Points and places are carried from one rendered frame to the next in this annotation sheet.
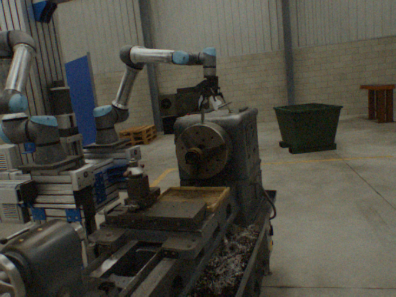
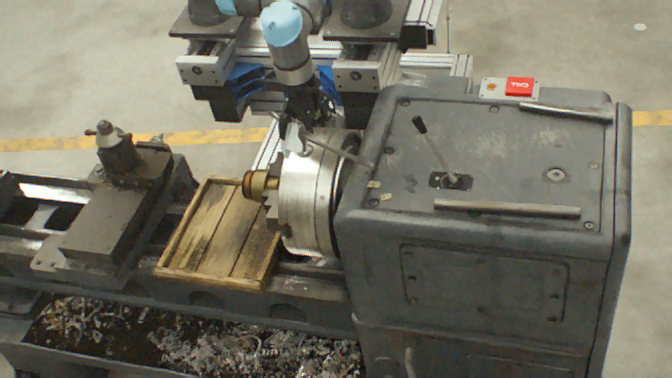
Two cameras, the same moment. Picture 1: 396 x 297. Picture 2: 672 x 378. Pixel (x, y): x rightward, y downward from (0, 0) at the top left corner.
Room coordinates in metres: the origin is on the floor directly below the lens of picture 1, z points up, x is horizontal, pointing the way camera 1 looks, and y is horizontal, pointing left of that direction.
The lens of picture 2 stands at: (1.95, -1.30, 2.37)
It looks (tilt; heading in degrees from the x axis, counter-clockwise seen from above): 45 degrees down; 91
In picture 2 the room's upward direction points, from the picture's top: 11 degrees counter-clockwise
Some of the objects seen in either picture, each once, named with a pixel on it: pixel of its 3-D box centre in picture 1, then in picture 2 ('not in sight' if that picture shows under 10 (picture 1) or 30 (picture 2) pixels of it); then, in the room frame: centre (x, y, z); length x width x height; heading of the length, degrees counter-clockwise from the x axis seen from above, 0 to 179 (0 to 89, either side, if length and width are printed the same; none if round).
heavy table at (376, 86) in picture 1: (376, 102); not in sight; (9.20, -5.31, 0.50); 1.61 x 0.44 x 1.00; 168
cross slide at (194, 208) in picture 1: (153, 213); (121, 197); (1.29, 0.21, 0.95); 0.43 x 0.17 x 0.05; 68
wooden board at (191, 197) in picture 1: (188, 199); (232, 229); (1.59, 0.07, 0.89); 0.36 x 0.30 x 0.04; 68
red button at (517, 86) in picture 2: not in sight; (519, 87); (2.36, 0.00, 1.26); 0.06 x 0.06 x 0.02; 68
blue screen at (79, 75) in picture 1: (63, 114); not in sight; (7.93, 3.14, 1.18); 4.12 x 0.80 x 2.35; 40
